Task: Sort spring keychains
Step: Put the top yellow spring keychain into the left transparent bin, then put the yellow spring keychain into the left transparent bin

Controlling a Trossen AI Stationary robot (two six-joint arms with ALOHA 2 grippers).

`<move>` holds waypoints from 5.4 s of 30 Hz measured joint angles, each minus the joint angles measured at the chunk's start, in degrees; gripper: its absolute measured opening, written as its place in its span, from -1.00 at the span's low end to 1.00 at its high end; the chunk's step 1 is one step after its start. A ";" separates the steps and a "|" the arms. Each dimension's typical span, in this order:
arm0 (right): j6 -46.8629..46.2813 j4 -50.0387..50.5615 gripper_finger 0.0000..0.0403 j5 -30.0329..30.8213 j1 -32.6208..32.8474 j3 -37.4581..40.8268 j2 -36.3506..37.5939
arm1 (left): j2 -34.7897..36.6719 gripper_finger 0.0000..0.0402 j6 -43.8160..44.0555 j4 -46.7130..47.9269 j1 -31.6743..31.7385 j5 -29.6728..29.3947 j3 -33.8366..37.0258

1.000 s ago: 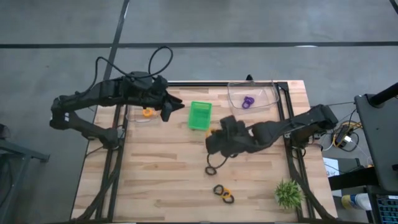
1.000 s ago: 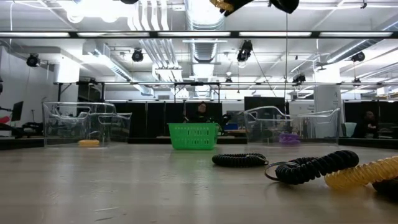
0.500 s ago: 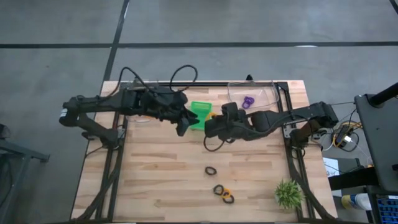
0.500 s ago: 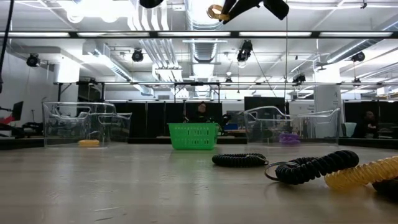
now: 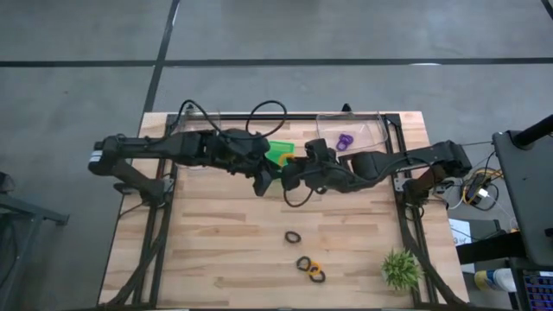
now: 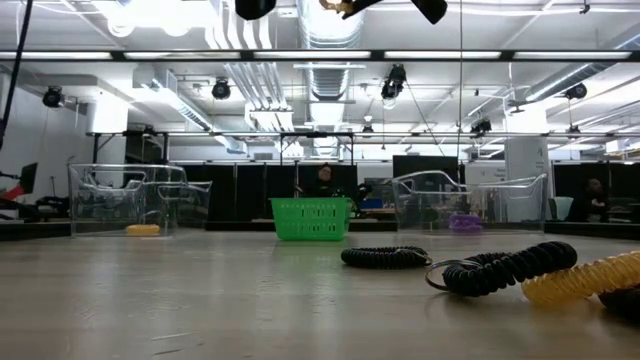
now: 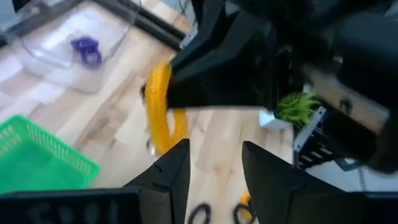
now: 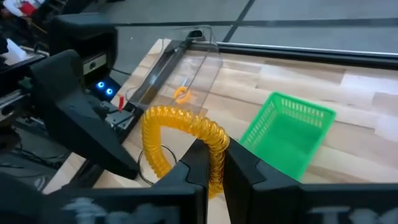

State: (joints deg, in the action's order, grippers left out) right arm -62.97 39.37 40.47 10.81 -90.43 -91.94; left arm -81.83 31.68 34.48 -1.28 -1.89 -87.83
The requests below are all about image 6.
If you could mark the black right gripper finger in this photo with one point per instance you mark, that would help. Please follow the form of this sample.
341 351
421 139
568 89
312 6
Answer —
362 6

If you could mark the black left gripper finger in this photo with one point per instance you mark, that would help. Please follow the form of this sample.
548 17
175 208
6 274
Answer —
432 11
255 9

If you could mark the black ceiling spotlight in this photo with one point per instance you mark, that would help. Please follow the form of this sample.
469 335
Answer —
221 90
576 91
481 126
394 82
52 97

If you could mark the white pillar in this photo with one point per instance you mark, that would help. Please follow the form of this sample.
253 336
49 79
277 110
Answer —
525 155

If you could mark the person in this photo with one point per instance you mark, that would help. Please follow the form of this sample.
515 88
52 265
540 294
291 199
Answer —
592 192
325 175

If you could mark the black partition screen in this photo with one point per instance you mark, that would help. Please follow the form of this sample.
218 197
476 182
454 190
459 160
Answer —
235 190

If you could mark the clear plastic bin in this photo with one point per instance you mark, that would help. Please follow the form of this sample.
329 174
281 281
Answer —
500 215
150 210

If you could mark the green plastic basket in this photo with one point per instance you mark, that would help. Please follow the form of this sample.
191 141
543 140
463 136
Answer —
310 220

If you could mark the teal chair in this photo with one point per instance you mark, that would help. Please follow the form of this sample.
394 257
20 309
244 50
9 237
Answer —
562 207

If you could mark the black monitor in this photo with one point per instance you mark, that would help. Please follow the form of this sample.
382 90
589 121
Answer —
29 177

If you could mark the black aluminium rig frame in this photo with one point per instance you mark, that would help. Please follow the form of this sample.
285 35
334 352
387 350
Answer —
377 55

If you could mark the silver ventilation duct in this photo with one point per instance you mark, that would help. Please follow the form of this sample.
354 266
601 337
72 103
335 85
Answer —
327 80

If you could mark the black wall board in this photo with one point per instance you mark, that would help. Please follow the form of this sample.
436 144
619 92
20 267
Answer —
425 164

